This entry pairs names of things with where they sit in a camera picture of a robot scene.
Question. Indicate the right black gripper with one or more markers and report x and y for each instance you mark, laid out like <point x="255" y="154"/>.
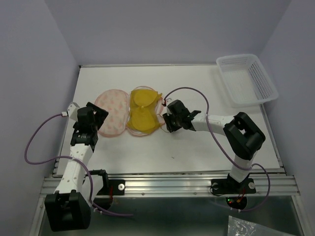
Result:
<point x="167" y="116"/>

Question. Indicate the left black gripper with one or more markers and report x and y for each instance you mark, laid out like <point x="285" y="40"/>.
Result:
<point x="100" y="114"/>

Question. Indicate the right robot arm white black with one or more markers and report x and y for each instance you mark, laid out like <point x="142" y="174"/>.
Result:
<point x="244" y="137"/>

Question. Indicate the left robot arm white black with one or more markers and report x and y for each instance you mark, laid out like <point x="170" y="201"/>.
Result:
<point x="66" y="208"/>

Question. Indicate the clear plastic bag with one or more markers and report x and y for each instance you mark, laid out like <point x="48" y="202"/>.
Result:
<point x="239" y="227"/>

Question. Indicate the white plastic basket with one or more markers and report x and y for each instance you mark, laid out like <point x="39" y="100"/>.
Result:
<point x="246" y="80"/>

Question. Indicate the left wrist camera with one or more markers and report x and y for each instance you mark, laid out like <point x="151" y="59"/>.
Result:
<point x="72" y="111"/>

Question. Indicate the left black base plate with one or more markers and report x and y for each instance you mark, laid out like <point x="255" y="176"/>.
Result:
<point x="114" y="187"/>

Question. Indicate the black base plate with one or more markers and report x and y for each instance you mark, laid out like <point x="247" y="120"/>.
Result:
<point x="114" y="187"/>
<point x="228" y="186"/>

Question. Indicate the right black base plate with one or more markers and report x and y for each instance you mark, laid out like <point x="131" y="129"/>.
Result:
<point x="228" y="186"/>

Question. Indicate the aluminium frame rail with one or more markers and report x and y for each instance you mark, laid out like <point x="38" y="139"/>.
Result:
<point x="192" y="185"/>

